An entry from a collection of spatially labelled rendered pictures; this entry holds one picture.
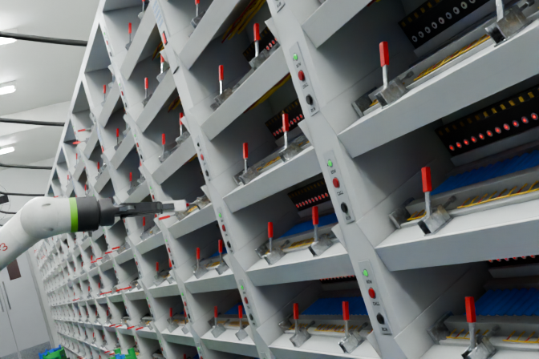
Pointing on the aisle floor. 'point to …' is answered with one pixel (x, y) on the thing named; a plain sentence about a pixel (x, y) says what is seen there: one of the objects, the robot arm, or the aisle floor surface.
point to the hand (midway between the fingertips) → (172, 206)
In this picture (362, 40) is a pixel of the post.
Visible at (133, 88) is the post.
